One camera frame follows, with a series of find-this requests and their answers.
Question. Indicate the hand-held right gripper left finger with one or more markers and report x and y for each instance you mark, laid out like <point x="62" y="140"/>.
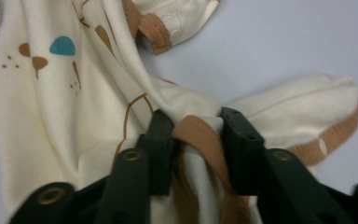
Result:
<point x="161" y="155"/>

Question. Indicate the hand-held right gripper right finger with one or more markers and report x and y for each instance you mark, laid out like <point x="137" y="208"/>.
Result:
<point x="244" y="155"/>

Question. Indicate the cream baby bodysuit brown trim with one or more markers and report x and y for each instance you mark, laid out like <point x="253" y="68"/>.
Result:
<point x="59" y="109"/>

